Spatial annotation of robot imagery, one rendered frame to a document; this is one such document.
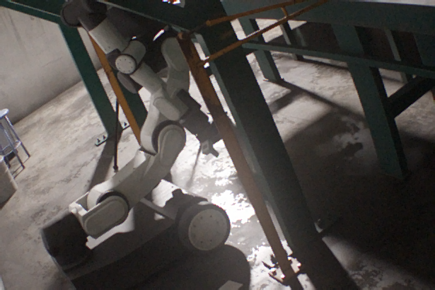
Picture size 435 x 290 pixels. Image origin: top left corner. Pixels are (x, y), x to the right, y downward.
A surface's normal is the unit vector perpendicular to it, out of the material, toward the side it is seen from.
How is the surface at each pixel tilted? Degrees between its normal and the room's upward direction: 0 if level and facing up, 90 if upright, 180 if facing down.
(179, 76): 90
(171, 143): 90
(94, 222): 90
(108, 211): 90
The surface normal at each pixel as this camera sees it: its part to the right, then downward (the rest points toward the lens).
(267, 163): 0.43, 0.18
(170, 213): -0.82, -0.23
